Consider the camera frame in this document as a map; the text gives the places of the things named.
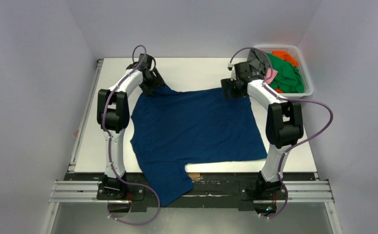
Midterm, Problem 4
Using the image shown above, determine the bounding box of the aluminium frame rail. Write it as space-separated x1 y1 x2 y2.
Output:
49 180 334 203

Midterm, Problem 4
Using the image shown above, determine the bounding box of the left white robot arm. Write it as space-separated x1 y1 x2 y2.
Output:
96 54 165 199

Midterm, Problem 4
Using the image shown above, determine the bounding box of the brown tape piece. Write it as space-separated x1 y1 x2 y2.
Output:
188 173 202 180

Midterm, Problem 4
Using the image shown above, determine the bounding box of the orange t shirt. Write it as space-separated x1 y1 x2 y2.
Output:
272 50 299 68

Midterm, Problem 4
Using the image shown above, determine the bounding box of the dark blue t shirt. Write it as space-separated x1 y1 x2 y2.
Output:
131 86 267 207

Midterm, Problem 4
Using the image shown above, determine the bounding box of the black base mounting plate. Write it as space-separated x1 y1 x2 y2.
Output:
64 173 316 214

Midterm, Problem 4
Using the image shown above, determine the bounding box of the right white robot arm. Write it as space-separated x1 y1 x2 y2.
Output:
221 62 304 198

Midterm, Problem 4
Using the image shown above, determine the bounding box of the grey t shirt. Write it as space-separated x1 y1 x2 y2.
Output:
247 48 270 76

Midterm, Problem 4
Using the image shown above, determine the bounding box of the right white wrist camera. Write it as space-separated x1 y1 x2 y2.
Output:
227 62 237 81

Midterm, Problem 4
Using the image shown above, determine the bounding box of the pink cloth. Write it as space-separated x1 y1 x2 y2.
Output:
265 68 278 85

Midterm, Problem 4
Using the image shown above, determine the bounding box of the white plastic laundry basket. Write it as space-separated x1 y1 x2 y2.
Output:
255 44 314 98

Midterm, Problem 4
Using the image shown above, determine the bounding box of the green t shirt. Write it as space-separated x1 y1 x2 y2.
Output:
267 53 305 93

